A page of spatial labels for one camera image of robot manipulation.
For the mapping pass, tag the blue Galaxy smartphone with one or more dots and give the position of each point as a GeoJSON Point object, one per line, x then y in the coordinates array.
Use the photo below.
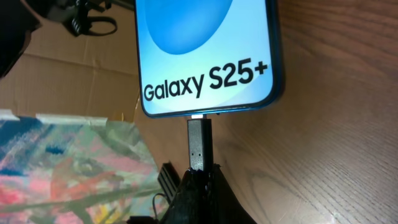
{"type": "Point", "coordinates": [208, 56]}

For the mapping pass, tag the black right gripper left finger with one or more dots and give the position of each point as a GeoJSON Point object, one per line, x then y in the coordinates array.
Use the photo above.
{"type": "Point", "coordinates": [190, 198]}

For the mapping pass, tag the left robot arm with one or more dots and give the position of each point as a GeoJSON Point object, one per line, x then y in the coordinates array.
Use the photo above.
{"type": "Point", "coordinates": [17, 25]}

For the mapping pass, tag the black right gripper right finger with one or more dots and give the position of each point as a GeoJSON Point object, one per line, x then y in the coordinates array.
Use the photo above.
{"type": "Point", "coordinates": [225, 207]}

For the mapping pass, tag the cardboard side panel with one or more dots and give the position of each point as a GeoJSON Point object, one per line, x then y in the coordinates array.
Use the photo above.
{"type": "Point", "coordinates": [79, 76]}

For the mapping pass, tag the colourful painted sheet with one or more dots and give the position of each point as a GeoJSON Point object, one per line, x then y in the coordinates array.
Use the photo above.
{"type": "Point", "coordinates": [65, 169]}

